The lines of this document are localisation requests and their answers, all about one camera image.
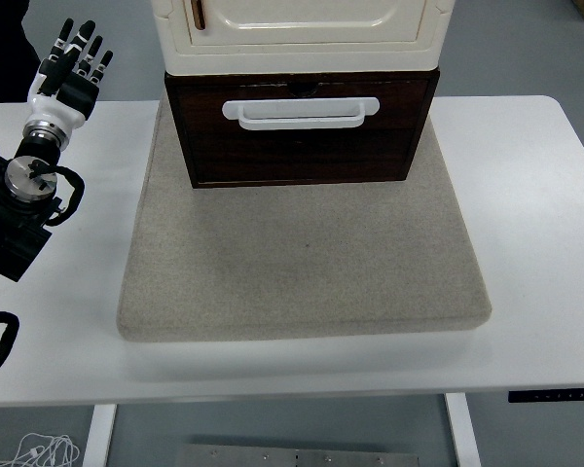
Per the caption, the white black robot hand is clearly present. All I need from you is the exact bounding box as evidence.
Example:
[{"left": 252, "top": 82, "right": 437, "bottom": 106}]
[{"left": 26, "top": 18, "right": 114, "bottom": 130}]

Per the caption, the white drawer handle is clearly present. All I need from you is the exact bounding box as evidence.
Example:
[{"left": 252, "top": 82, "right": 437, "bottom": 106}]
[{"left": 221, "top": 96, "right": 381, "bottom": 131}]

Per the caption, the dark wooden drawer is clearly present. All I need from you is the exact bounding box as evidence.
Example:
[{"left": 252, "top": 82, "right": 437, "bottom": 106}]
[{"left": 174, "top": 80, "right": 430, "bottom": 184}]

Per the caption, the dark wooden drawer housing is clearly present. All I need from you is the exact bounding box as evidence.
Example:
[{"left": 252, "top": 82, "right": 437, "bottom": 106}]
[{"left": 164, "top": 67, "right": 442, "bottom": 190}]

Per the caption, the cream plastic cabinet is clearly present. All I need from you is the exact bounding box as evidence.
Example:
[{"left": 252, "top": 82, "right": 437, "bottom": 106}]
[{"left": 151, "top": 0, "right": 455, "bottom": 78}]

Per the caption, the person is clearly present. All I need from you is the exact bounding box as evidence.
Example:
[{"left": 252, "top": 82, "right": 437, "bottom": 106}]
[{"left": 0, "top": 0, "right": 41, "bottom": 106}]

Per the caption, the beige fabric mat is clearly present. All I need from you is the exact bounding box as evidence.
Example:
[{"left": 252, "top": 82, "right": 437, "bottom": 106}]
[{"left": 115, "top": 96, "right": 493, "bottom": 342}]

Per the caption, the white table leg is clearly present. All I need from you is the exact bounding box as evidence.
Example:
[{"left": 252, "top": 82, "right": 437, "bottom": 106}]
[
  {"left": 81, "top": 403, "right": 119, "bottom": 467},
  {"left": 443, "top": 392, "right": 483, "bottom": 467}
]

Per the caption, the black table control panel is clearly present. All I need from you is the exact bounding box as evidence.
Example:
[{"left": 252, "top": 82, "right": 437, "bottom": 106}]
[{"left": 508, "top": 386, "right": 584, "bottom": 404}]

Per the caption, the brown cabinet door handle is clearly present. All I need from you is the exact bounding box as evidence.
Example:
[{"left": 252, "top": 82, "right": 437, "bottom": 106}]
[{"left": 189, "top": 0, "right": 207, "bottom": 32}]

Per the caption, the white cable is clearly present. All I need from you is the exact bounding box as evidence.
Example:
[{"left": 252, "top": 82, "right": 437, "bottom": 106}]
[{"left": 0, "top": 432, "right": 82, "bottom": 467}]

